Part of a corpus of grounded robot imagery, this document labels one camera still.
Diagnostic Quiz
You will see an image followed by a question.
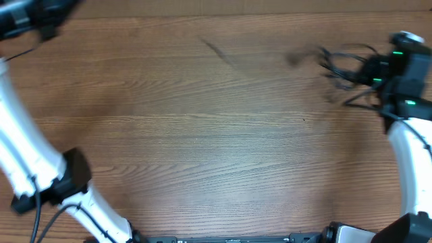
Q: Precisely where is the black USB cable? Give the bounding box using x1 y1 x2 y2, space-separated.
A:
285 42 381 92

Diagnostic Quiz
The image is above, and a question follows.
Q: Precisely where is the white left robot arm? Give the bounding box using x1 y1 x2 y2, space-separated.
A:
1 0 145 242

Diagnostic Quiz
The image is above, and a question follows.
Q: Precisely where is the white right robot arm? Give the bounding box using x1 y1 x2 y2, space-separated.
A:
371 32 431 243

